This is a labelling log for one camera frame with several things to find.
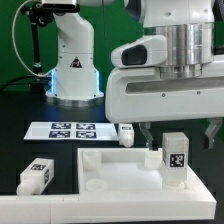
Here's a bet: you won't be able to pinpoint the white marker base sheet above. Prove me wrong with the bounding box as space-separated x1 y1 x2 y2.
24 122 118 141

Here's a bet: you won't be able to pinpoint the white square tabletop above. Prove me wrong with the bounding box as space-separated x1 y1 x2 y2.
78 148 192 194

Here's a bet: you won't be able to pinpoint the black camera stand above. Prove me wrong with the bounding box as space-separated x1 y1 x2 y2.
20 2 54 74

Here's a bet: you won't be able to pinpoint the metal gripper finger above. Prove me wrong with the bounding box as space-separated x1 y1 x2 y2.
139 122 153 150
205 117 222 149

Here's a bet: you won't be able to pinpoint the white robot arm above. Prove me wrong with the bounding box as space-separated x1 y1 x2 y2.
42 0 224 141

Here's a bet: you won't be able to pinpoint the white L-shaped fence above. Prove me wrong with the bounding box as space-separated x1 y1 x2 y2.
0 171 216 224

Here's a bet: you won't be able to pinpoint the black camera on stand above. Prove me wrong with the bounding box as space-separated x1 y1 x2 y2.
40 0 80 13

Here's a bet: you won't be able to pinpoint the black cables on table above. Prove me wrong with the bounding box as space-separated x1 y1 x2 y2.
0 75 54 92

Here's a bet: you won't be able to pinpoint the white cable loop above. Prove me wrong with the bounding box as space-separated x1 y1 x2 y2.
11 0 54 78

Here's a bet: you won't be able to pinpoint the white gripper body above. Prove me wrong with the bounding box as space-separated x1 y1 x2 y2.
105 35 224 123

